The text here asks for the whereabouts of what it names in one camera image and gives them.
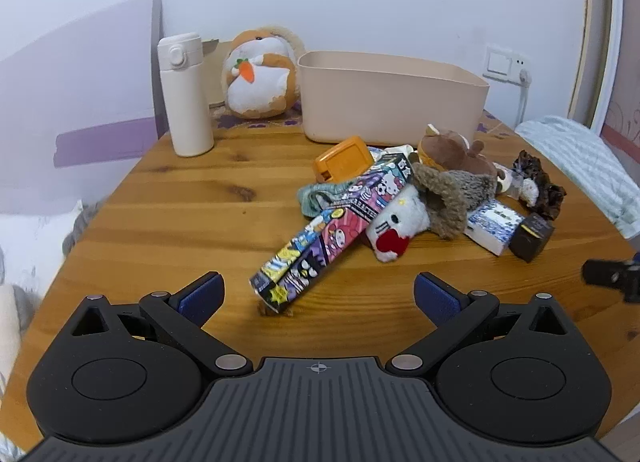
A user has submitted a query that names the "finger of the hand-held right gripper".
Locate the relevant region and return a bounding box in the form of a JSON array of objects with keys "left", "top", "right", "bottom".
[{"left": 582, "top": 251, "right": 640, "bottom": 303}]

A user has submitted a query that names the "long cartoon printed box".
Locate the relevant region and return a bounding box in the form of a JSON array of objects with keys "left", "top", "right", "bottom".
[{"left": 249, "top": 152, "right": 416, "bottom": 315}]

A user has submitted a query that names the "dark brown scrunchie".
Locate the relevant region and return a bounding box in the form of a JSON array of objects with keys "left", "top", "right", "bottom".
[{"left": 515, "top": 149, "right": 567, "bottom": 221}]

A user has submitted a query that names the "white thermos bottle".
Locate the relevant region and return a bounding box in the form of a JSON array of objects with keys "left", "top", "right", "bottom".
[{"left": 157, "top": 32, "right": 215, "bottom": 158}]

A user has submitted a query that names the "white blue small box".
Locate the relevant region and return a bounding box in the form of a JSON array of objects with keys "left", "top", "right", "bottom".
[{"left": 462, "top": 202, "right": 527, "bottom": 257}]

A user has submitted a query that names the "white door frame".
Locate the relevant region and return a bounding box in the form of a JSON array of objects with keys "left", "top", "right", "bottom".
[{"left": 569, "top": 0, "right": 626, "bottom": 133}]

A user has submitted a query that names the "white cat plush red bow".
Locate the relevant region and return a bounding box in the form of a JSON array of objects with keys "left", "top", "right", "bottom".
[{"left": 366, "top": 187, "right": 432, "bottom": 263}]

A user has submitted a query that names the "white grey bedding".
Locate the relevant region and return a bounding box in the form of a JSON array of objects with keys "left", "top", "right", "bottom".
[{"left": 0, "top": 199, "right": 103, "bottom": 448}]

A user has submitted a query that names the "pink patterned panel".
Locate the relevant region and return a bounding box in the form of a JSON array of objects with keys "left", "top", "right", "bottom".
[{"left": 600, "top": 0, "right": 640, "bottom": 163}]

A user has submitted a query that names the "green knitted cloth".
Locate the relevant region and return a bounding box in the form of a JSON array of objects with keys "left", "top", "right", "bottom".
[{"left": 297, "top": 181, "right": 362, "bottom": 218}]

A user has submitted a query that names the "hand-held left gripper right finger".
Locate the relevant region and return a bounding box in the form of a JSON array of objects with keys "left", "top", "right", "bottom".
[{"left": 385, "top": 271, "right": 569, "bottom": 375}]

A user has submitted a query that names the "white wall switch socket panel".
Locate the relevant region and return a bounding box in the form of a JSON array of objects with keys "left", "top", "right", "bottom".
[{"left": 483, "top": 44, "right": 531, "bottom": 85}]

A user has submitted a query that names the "brown squirrel plush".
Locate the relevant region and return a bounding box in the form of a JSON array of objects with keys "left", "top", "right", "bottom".
[{"left": 410, "top": 124, "right": 501, "bottom": 241}]

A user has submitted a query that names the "white printed pouch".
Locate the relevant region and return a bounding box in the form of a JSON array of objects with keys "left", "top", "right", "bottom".
[{"left": 367, "top": 144, "right": 417, "bottom": 161}]

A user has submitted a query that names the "small black box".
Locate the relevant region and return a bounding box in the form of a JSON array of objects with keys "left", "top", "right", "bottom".
[{"left": 509, "top": 213, "right": 556, "bottom": 263}]

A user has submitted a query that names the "beige plastic container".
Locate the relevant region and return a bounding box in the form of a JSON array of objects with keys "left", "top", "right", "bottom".
[{"left": 297, "top": 50, "right": 491, "bottom": 147}]

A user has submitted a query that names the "striped light blue blanket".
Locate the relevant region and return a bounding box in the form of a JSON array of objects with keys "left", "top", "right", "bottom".
[{"left": 515, "top": 115, "right": 640, "bottom": 241}]

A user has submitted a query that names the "orange white hamster plush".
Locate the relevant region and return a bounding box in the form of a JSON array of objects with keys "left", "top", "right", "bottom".
[{"left": 221, "top": 24, "right": 307, "bottom": 119}]

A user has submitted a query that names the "white plug with cable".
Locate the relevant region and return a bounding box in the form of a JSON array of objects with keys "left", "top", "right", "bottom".
[{"left": 514, "top": 68, "right": 534, "bottom": 125}]

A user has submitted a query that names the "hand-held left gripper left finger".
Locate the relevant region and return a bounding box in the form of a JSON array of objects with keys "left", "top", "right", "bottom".
[{"left": 70, "top": 271, "right": 253, "bottom": 377}]

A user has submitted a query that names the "small white fluffy charm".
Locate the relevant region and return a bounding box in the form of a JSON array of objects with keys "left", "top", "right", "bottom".
[{"left": 496, "top": 168, "right": 540, "bottom": 207}]

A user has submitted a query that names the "orange plastic case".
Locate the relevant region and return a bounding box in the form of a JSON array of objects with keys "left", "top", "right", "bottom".
[{"left": 314, "top": 136, "right": 376, "bottom": 184}]

